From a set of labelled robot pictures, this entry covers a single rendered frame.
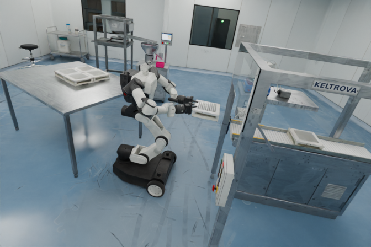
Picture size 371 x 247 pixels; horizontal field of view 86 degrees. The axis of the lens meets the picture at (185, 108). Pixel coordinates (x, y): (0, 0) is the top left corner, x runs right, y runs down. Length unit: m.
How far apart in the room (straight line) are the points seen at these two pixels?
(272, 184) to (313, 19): 6.05
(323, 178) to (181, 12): 5.61
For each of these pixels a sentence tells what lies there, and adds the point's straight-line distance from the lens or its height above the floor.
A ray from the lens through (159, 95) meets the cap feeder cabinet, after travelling 4.22.
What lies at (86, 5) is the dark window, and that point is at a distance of 7.37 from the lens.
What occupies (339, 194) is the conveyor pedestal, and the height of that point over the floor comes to 0.37.
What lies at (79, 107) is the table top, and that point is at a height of 0.85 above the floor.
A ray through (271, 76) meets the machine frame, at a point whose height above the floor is 1.61.
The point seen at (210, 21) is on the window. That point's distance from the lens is 6.73.
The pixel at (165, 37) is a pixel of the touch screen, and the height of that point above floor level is 1.28.
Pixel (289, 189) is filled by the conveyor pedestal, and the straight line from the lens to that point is 2.50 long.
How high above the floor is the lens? 1.84
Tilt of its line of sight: 26 degrees down
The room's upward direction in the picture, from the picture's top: 8 degrees clockwise
